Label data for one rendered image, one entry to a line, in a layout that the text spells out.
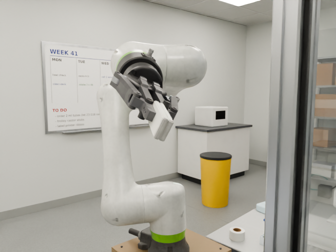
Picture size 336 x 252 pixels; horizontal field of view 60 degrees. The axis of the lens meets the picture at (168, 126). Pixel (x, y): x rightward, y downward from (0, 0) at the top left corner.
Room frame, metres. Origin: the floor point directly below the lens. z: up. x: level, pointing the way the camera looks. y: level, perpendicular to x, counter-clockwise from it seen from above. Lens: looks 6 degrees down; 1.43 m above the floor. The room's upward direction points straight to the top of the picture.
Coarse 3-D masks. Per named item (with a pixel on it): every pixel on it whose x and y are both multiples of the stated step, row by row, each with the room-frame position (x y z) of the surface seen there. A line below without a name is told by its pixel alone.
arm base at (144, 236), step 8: (128, 232) 1.10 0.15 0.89; (136, 232) 1.07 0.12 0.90; (144, 232) 1.02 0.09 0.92; (144, 240) 1.01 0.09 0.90; (152, 240) 0.97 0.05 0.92; (184, 240) 0.97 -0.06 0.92; (144, 248) 1.00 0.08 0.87; (152, 248) 0.96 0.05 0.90; (160, 248) 0.94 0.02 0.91; (168, 248) 0.94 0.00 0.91; (176, 248) 0.94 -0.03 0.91; (184, 248) 0.96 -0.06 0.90
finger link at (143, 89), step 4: (140, 76) 0.51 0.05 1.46; (140, 80) 0.50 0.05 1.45; (144, 80) 0.51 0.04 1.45; (140, 84) 0.49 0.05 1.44; (144, 84) 0.49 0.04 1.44; (140, 88) 0.48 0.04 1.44; (144, 88) 0.48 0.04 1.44; (140, 92) 0.47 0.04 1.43; (144, 92) 0.45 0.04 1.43; (148, 92) 0.46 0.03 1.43; (144, 96) 0.43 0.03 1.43; (148, 96) 0.44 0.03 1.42; (148, 100) 0.42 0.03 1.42; (152, 100) 0.43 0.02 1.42; (140, 112) 0.43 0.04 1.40; (140, 116) 0.43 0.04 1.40
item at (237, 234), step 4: (232, 228) 1.31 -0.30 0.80; (236, 228) 1.31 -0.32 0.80; (240, 228) 1.31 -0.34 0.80; (232, 232) 1.27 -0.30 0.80; (236, 232) 1.27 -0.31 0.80; (240, 232) 1.27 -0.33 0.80; (244, 232) 1.28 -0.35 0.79; (232, 236) 1.27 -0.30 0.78; (236, 236) 1.26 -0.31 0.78; (240, 236) 1.26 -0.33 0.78; (244, 236) 1.28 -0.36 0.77; (236, 240) 1.26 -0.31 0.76; (240, 240) 1.26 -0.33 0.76
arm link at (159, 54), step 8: (120, 48) 0.68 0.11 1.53; (128, 48) 0.66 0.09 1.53; (136, 48) 0.66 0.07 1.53; (144, 48) 0.68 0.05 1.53; (152, 48) 0.69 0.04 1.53; (160, 48) 0.70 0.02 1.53; (112, 56) 0.69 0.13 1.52; (120, 56) 0.64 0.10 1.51; (152, 56) 0.68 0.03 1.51; (160, 56) 0.68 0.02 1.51; (112, 64) 0.68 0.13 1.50; (160, 64) 0.68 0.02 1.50; (112, 72) 0.70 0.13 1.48
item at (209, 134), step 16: (208, 112) 4.68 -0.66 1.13; (224, 112) 4.81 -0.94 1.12; (192, 128) 4.53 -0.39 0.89; (208, 128) 4.45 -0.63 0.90; (224, 128) 4.56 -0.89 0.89; (240, 128) 4.87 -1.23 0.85; (192, 144) 4.57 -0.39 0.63; (208, 144) 4.37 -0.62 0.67; (224, 144) 4.61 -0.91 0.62; (240, 144) 4.88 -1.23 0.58; (192, 160) 4.57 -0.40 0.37; (240, 160) 4.88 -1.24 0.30; (192, 176) 4.57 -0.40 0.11
